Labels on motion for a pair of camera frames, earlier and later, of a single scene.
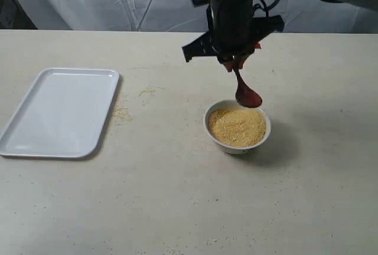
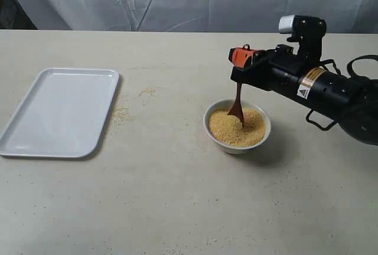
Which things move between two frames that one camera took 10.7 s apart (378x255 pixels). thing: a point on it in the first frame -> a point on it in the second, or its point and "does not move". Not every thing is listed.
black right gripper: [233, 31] -> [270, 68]
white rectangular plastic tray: [64, 114] does not move
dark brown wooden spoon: [245, 95] -> [237, 110]
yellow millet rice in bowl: [238, 127] does not move
